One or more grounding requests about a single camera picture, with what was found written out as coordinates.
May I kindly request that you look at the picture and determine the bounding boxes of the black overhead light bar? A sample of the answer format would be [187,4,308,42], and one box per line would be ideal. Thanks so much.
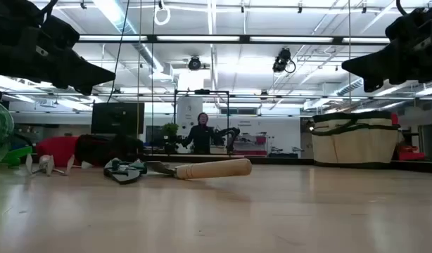
[77,34,391,45]

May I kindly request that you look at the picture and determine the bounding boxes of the yellow hanging cable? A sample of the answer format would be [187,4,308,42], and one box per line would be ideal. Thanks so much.
[136,0,142,155]

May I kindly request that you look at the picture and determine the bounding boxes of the person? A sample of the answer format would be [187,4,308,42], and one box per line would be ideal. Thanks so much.
[182,112,217,155]

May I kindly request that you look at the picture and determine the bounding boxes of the round black ceiling camera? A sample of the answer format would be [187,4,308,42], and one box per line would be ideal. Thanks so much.
[187,55,202,72]

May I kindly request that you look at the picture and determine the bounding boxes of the green handled pruning shears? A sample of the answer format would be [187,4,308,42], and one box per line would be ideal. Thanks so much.
[103,157,148,186]

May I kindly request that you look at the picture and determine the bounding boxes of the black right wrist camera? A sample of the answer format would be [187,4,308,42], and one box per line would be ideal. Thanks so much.
[384,6,432,41]

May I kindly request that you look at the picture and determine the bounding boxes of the green leafy potted plant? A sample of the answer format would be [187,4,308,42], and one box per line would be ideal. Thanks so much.
[162,122,180,155]

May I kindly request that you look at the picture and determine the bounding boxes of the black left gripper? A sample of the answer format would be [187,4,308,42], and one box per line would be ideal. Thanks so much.
[0,20,117,96]

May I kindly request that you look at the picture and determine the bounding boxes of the white cable loop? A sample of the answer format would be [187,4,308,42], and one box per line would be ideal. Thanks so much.
[153,0,172,27]

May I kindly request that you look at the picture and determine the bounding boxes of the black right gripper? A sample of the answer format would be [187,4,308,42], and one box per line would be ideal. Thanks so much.
[341,19,432,93]

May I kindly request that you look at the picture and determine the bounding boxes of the red bin shelf rack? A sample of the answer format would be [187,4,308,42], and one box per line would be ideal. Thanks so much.
[233,135,269,157]

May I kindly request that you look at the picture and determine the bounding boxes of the beige green gardening bag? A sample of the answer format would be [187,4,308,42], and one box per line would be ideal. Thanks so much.
[310,110,402,169]

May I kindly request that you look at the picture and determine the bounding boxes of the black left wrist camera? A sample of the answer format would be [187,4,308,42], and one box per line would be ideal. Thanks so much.
[39,13,80,53]

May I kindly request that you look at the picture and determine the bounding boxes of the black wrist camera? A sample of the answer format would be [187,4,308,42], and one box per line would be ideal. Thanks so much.
[384,6,432,41]
[39,13,80,53]

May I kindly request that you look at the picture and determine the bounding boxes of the black aluminium table frame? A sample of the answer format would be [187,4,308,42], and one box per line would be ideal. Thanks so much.
[140,153,432,174]

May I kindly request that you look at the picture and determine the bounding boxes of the wooden handled hand rake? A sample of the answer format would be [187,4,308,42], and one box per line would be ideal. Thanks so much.
[25,153,76,176]

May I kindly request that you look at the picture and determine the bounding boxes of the black monitor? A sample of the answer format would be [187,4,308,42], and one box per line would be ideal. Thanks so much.
[90,101,146,136]

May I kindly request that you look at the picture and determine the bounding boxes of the red storage bin stack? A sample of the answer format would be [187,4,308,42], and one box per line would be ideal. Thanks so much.
[397,144,427,162]

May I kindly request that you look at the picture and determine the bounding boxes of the wooden handled garden trowel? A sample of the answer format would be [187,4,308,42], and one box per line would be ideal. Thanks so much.
[144,157,253,181]

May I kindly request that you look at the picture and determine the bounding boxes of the thin black hanging cable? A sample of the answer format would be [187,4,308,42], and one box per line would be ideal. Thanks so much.
[348,0,352,113]
[151,0,156,155]

